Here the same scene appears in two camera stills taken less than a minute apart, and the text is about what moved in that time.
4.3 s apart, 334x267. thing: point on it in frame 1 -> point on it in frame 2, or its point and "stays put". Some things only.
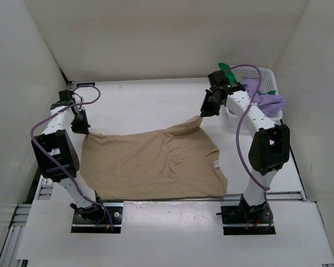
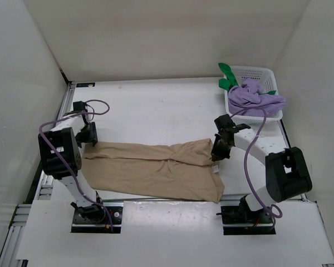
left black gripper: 80,125 -> 89,136
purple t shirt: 271,104 stays put
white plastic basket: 269,83 stays put
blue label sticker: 84,84 stays put
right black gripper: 209,103 -> 219,147
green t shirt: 229,74 stays put
